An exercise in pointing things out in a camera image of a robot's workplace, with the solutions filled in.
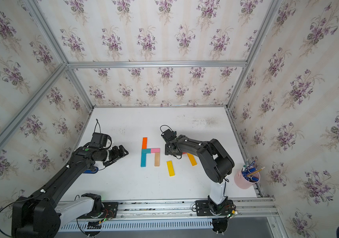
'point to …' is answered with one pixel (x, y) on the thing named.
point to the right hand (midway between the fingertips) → (173, 151)
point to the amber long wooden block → (192, 159)
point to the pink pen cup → (247, 177)
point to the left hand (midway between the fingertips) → (124, 156)
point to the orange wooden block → (144, 143)
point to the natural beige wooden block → (157, 159)
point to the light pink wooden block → (154, 150)
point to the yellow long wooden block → (170, 168)
